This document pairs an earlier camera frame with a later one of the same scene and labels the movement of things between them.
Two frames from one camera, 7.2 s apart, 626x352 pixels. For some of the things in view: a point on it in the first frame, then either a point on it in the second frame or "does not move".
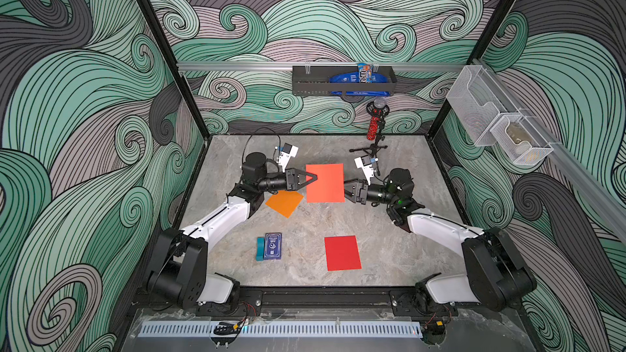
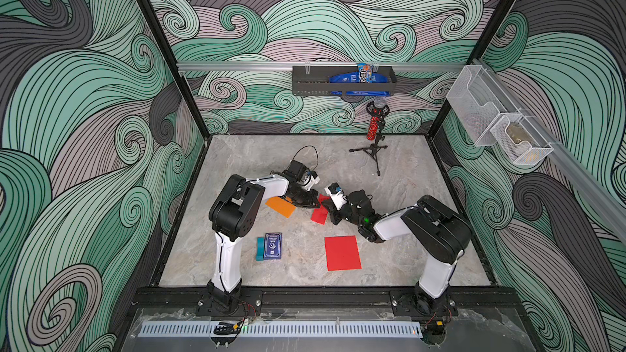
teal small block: (260, 248) does not move
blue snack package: (364, 74) does not move
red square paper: (342, 253) does not move
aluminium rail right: (574, 172) does not move
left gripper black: (289, 182) to (312, 196)
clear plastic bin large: (477, 100) does not move
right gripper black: (361, 191) to (337, 217)
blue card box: (272, 248) does not move
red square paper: (329, 187) to (319, 214)
